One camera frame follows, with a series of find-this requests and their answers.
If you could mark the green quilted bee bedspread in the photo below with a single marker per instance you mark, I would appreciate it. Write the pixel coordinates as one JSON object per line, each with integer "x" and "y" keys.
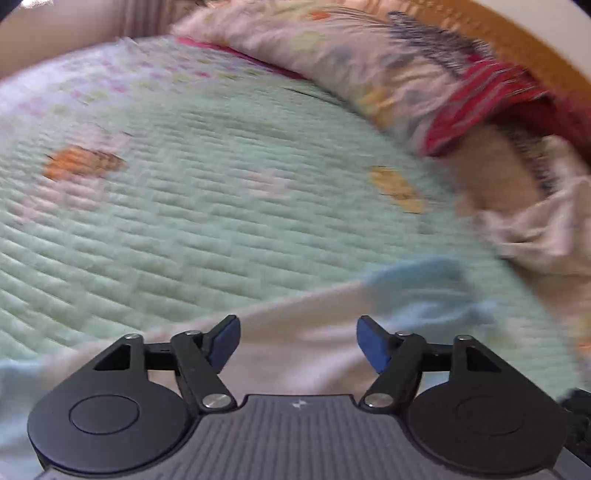
{"x": 207, "y": 221}

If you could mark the black patterned cloth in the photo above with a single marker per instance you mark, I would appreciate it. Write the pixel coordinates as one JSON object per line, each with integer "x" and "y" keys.
{"x": 434, "y": 46}

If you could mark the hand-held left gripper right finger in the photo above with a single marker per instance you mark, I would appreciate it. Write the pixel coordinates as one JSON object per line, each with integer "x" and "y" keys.
{"x": 371, "y": 344}

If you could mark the floral white duvet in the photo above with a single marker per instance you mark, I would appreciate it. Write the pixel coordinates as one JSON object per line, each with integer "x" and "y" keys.
{"x": 323, "y": 55}

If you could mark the red striped cloth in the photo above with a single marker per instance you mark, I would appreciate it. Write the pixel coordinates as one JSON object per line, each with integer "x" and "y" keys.
{"x": 489, "y": 106}

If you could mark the beige pillow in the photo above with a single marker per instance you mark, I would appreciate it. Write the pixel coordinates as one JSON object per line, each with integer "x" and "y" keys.
{"x": 498, "y": 170}

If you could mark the crumpled beige cloth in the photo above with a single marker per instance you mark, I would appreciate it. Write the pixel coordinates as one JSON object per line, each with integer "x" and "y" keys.
{"x": 554, "y": 221}

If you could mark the wooden headboard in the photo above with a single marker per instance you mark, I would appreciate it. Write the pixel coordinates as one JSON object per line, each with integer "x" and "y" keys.
{"x": 531, "y": 41}

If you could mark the light blue and white garment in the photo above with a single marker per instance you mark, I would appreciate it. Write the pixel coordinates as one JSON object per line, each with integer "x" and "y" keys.
{"x": 300, "y": 332}

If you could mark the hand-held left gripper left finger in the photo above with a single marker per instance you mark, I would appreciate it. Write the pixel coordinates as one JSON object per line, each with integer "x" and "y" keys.
{"x": 226, "y": 339}

